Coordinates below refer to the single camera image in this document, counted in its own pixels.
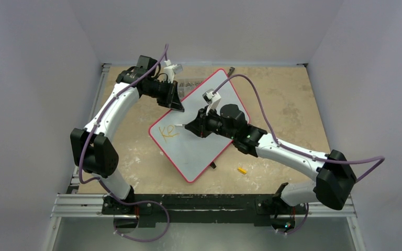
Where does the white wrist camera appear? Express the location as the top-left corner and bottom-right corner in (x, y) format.
(163, 60), (183, 83)
(203, 89), (221, 115)

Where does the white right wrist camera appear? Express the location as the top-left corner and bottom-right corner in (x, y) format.
(203, 89), (221, 115)

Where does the yellow marker cap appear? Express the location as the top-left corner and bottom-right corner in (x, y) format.
(237, 167), (247, 175)

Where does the clear plastic screw box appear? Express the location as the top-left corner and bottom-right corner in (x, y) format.
(175, 66), (209, 99)

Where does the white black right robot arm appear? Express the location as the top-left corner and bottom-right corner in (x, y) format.
(184, 104), (356, 213)

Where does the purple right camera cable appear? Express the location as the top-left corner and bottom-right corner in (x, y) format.
(212, 74), (385, 184)

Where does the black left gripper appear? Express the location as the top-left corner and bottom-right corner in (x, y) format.
(144, 79), (183, 112)

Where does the pink framed whiteboard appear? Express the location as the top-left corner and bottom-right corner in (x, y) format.
(149, 69), (231, 183)

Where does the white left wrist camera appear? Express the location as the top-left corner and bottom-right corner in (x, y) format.
(163, 60), (183, 83)

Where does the black metal rod tool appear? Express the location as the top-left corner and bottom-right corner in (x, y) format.
(227, 66), (236, 76)

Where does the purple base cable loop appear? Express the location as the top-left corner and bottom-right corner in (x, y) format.
(113, 201), (172, 244)

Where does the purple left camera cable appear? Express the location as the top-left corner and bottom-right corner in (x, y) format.
(79, 43), (170, 205)

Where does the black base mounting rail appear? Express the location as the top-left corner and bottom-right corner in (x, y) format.
(102, 194), (306, 230)

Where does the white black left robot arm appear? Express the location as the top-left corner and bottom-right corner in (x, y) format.
(70, 55), (184, 214)

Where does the purple camera cable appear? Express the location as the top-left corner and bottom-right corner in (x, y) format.
(79, 43), (170, 205)
(212, 74), (385, 184)

